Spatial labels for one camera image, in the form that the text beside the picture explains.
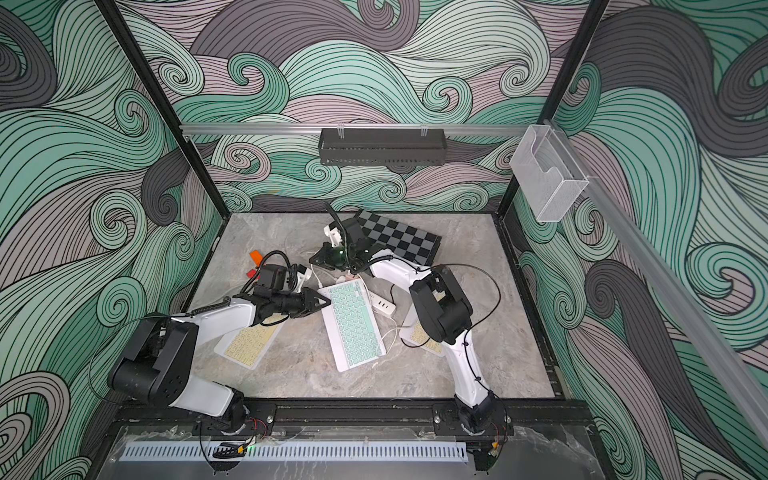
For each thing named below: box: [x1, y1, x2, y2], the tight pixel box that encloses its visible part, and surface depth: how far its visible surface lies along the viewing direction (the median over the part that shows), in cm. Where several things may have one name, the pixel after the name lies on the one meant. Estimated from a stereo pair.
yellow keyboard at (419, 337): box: [410, 323, 443, 353], surface depth 87 cm
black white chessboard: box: [355, 209, 442, 266], surface depth 109 cm
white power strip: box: [368, 290, 397, 315], surface depth 93 cm
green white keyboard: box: [318, 279, 387, 372], surface depth 87 cm
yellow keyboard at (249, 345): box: [214, 315, 289, 370], surface depth 87 cm
